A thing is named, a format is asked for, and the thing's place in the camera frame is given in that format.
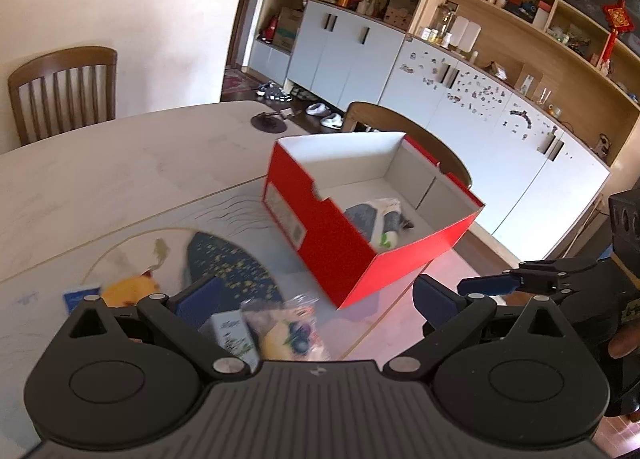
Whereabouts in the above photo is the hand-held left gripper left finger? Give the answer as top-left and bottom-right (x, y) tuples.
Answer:
(67, 273), (251, 381)

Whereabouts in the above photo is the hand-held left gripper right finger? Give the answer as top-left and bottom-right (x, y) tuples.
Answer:
(382, 274), (569, 383)

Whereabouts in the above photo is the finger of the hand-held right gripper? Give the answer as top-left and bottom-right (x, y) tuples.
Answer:
(517, 258), (613, 285)
(457, 270), (571, 301)

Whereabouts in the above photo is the yellow plush toy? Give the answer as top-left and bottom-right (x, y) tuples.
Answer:
(100, 271), (163, 310)

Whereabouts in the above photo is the red cardboard shoe box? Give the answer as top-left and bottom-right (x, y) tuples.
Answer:
(262, 131), (486, 310)

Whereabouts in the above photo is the white marble desktop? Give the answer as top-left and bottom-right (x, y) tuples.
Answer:
(0, 100), (513, 440)

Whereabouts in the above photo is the person's right hand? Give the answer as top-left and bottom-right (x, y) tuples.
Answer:
(607, 323), (640, 360)

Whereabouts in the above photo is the white printed small box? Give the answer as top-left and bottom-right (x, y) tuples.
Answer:
(209, 311), (261, 372)

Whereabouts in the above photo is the printed table mat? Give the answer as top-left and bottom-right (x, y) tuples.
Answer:
(0, 173), (431, 365)

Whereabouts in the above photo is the white grey wipes pack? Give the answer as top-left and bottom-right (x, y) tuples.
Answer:
(344, 198), (416, 254)

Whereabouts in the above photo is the small blue card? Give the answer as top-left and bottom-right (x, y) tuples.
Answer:
(62, 283), (103, 315)

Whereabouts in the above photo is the black phone stand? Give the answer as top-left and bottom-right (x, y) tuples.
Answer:
(250, 108), (303, 132)

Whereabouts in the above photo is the brown wooden slatted chair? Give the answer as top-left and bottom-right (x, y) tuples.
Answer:
(7, 46), (118, 147)
(341, 101), (473, 190)

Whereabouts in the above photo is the dark sneakers pair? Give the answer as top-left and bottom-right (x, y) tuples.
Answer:
(256, 81), (293, 102)

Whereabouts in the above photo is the red patterned door rug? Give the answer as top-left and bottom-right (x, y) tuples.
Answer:
(222, 68), (263, 92)

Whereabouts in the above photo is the red knot ornament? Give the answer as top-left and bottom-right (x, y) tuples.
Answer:
(601, 0), (636, 72)

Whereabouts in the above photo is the brown cardboard box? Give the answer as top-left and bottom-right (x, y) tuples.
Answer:
(272, 6), (304, 50)

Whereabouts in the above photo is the dark wooden door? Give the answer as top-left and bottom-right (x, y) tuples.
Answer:
(222, 0), (271, 74)

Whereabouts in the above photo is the white and wood wall cabinet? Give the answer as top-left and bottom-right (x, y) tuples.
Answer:
(247, 0), (640, 240)

